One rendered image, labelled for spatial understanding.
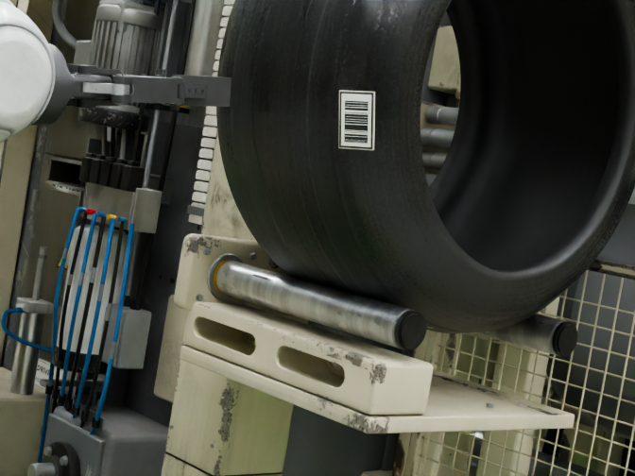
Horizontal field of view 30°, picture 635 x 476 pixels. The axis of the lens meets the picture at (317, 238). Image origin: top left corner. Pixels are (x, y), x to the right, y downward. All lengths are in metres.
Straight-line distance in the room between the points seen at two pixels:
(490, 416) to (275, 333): 0.27
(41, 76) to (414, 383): 0.63
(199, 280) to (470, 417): 0.39
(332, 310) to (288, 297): 0.08
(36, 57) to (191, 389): 0.92
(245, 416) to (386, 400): 0.41
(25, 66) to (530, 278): 0.76
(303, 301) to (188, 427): 0.37
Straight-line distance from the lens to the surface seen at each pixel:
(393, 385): 1.30
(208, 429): 1.67
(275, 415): 1.69
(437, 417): 1.36
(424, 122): 1.97
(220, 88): 1.22
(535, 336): 1.52
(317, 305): 1.38
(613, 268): 1.70
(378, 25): 1.24
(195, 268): 1.52
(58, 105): 1.10
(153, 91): 1.13
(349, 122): 1.23
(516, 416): 1.47
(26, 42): 0.85
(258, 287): 1.46
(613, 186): 1.54
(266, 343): 1.41
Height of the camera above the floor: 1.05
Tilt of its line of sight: 3 degrees down
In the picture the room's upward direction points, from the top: 10 degrees clockwise
